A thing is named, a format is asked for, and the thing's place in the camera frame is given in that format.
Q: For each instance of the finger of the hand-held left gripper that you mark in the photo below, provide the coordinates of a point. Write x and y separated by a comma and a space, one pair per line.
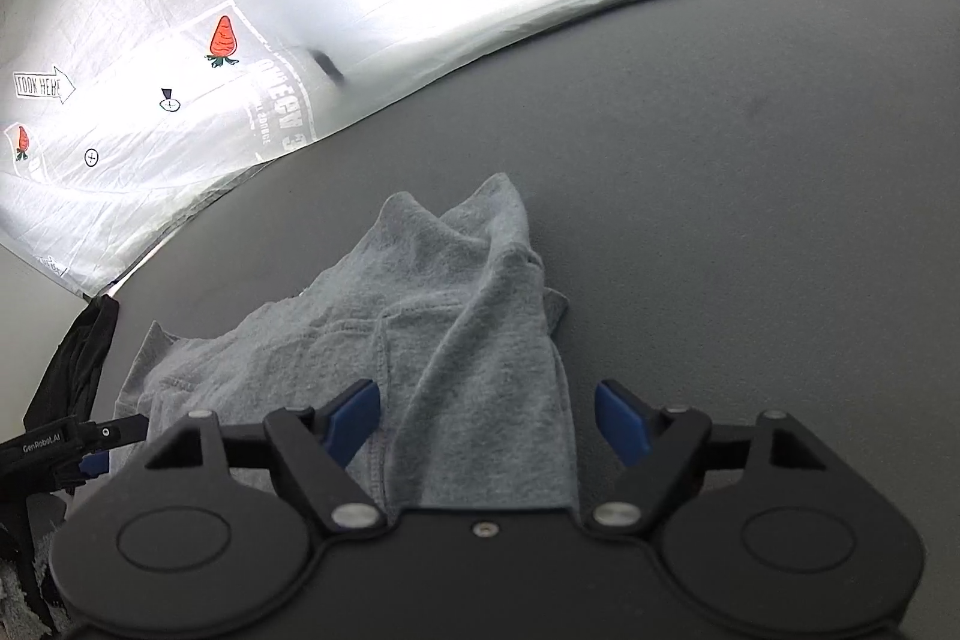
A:
112, 434

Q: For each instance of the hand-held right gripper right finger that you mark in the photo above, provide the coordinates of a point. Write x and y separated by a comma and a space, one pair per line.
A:
622, 419

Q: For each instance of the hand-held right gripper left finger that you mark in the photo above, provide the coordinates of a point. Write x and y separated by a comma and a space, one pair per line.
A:
356, 419

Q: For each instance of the grey hoodie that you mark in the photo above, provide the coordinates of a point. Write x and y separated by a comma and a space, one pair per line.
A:
465, 325

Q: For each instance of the black cloth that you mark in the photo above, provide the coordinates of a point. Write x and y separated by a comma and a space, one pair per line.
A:
79, 362

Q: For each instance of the fuzzy grey cloth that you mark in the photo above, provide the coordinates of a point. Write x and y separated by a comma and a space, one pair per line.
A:
19, 580

